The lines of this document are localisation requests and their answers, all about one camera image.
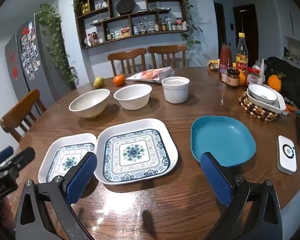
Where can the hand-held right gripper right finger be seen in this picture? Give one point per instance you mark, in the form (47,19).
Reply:
(215,177)

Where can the pink snack bag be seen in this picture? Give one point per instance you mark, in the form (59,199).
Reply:
(152,75)

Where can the orange fruit with leaf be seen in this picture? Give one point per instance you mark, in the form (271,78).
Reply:
(274,83)

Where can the brown sauce jar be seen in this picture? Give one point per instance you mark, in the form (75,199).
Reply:
(233,78)

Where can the white ribbed bowl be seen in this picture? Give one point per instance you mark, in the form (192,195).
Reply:
(132,97)

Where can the orange tangerine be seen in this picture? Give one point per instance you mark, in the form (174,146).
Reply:
(119,80)

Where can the wooden chair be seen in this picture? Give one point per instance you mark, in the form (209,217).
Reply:
(167,48)
(17,115)
(126,54)

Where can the white plastic packet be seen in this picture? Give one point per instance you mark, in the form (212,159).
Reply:
(261,71)

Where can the dark wooden door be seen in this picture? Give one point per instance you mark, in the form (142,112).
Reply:
(247,25)

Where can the cluster of refrigerator photo magnets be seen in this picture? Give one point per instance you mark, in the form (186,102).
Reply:
(30,52)

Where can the wooden beaded trivet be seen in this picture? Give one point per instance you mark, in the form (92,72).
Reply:
(255,113)

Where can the vinegar bottle with yellow cap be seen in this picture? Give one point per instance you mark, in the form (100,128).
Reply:
(241,57)

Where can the blue plate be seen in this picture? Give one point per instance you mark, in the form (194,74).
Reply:
(222,137)

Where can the red ketchup bottle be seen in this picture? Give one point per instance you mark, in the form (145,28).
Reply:
(225,60)

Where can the black bag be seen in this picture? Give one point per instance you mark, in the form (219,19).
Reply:
(295,80)

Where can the narrow dark door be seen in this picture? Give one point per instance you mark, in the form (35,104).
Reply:
(218,27)

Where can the white rectangular device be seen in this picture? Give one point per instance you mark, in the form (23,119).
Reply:
(287,155)

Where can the trailing plant beside shelf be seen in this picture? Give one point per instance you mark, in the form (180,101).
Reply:
(191,38)

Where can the small orange fruit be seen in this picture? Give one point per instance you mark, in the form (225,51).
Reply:
(243,79)

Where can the red sauce jar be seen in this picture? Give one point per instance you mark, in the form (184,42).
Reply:
(252,76)

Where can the dark round decorative plate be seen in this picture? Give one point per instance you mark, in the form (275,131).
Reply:
(125,6)

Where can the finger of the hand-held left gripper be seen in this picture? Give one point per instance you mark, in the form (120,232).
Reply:
(3,153)
(25,155)

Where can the yellow snack packet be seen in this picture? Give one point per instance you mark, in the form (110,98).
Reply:
(213,65)

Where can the row of spice jars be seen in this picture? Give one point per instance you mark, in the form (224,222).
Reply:
(145,28)

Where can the white rectangular dish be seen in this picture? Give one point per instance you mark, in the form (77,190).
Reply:
(277,106)

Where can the green pear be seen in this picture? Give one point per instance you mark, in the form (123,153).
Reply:
(98,83)

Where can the cream smooth bowl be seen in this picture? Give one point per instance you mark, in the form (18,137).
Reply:
(88,105)

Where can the small patterned square plate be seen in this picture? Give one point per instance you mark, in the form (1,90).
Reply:
(61,152)

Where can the grey refrigerator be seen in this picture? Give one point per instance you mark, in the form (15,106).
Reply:
(45,62)

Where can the large patterned square plate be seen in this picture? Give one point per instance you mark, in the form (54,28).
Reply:
(135,152)

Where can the trailing plant on refrigerator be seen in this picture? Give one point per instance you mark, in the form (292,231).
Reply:
(52,30)

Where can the white deep straight-sided bowl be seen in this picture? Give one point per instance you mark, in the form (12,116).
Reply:
(175,92)

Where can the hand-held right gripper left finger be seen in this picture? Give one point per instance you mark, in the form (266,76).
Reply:
(82,175)

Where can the white blue-rimmed dish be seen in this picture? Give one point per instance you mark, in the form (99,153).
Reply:
(261,92)

